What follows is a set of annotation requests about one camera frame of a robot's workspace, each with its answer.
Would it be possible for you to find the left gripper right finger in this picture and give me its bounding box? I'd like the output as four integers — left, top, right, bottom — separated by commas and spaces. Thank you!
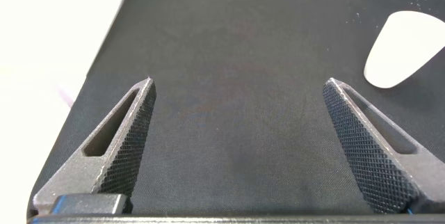
322, 77, 445, 214

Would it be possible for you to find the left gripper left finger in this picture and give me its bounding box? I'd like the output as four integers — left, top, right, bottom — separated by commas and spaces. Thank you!
33, 77, 157, 214

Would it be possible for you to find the cream white cup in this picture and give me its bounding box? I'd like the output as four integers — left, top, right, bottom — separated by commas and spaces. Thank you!
363, 10, 445, 89

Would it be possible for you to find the black table cloth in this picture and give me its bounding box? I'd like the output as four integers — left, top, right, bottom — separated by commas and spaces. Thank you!
26, 0, 445, 224

